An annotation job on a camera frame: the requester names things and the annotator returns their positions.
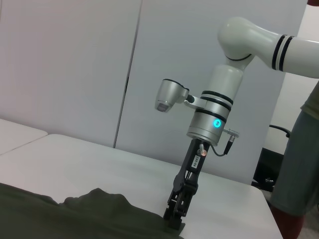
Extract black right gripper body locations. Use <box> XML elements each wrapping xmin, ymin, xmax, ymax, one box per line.
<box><xmin>173</xmin><ymin>138</ymin><xmax>209</xmax><ymax>190</ymax></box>

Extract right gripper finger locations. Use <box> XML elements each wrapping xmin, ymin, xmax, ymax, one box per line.
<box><xmin>163</xmin><ymin>175</ymin><xmax>191</xmax><ymax>230</ymax></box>
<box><xmin>186</xmin><ymin>183</ymin><xmax>199</xmax><ymax>218</ymax></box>

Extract dark green FREE t-shirt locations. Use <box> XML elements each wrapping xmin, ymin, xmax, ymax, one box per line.
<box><xmin>0</xmin><ymin>183</ymin><xmax>185</xmax><ymax>239</ymax></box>

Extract black office chair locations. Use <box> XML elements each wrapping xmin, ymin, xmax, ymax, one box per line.
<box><xmin>251</xmin><ymin>123</ymin><xmax>292</xmax><ymax>194</ymax></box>

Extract person in grey shorts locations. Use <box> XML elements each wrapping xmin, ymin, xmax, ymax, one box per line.
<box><xmin>270</xmin><ymin>79</ymin><xmax>319</xmax><ymax>239</ymax></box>

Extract right gripper connector cable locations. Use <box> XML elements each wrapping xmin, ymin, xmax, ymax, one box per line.
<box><xmin>197</xmin><ymin>126</ymin><xmax>244</xmax><ymax>158</ymax></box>

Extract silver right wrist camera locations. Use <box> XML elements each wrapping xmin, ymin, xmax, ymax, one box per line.
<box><xmin>154</xmin><ymin>79</ymin><xmax>207</xmax><ymax>113</ymax></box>

